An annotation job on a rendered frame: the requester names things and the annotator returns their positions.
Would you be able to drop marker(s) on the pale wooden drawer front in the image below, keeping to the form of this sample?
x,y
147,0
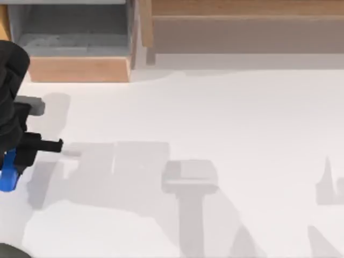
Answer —
x,y
78,69

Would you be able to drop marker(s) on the wooden cupboard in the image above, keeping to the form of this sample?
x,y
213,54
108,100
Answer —
x,y
4,21

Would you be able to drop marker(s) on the blue stapler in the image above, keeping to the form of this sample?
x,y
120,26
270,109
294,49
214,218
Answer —
x,y
8,177

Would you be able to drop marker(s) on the wooden open shelf unit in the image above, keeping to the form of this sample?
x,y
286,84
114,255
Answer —
x,y
242,32

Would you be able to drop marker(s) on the dark grey rounded object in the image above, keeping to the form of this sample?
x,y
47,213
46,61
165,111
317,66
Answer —
x,y
12,252

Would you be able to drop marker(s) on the drawer with grey pierced inside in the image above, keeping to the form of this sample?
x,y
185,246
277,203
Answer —
x,y
75,32

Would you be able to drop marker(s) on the pale grey rounded box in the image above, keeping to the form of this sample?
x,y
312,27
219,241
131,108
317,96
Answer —
x,y
36,106

